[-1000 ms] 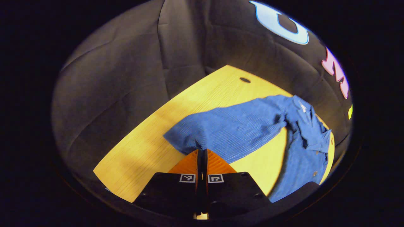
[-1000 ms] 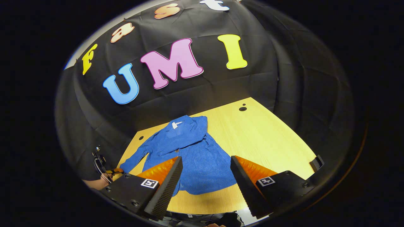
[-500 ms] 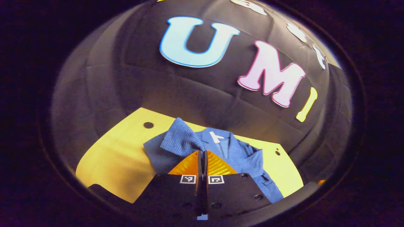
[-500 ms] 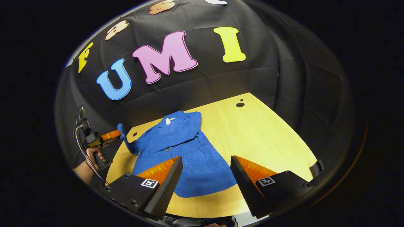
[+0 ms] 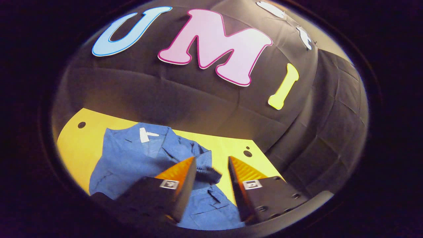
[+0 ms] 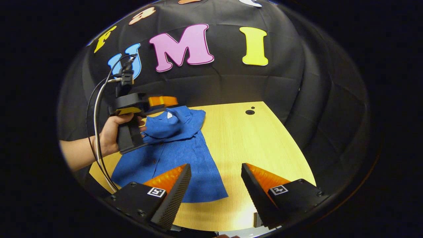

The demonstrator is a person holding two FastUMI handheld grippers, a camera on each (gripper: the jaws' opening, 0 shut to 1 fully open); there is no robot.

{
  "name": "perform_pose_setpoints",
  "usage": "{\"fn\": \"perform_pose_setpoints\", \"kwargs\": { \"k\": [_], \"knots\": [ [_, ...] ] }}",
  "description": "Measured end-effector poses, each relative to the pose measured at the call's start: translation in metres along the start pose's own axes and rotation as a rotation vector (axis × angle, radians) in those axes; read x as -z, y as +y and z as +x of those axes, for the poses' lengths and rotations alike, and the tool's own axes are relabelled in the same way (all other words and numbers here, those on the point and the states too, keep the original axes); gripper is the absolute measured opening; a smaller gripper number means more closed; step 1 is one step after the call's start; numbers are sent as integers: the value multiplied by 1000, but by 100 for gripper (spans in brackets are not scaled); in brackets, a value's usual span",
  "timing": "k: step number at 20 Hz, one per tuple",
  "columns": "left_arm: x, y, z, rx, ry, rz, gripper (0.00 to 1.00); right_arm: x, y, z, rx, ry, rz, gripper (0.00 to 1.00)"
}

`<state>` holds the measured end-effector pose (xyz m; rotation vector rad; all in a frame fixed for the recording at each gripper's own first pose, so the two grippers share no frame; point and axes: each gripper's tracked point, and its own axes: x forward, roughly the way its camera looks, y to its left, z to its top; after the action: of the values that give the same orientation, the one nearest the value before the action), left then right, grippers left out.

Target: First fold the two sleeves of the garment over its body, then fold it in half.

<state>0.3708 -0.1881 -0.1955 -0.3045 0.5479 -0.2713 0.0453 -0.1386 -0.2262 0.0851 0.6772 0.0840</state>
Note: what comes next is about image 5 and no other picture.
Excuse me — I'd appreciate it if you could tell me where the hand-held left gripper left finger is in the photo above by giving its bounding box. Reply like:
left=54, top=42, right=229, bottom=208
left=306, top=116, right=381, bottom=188
left=91, top=156, right=197, bottom=223

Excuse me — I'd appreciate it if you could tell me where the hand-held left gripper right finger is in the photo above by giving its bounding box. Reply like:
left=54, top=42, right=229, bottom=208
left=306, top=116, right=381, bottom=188
left=228, top=156, right=309, bottom=226

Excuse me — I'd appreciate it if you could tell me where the blue shirt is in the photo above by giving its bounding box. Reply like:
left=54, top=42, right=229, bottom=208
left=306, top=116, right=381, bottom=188
left=89, top=122, right=247, bottom=231

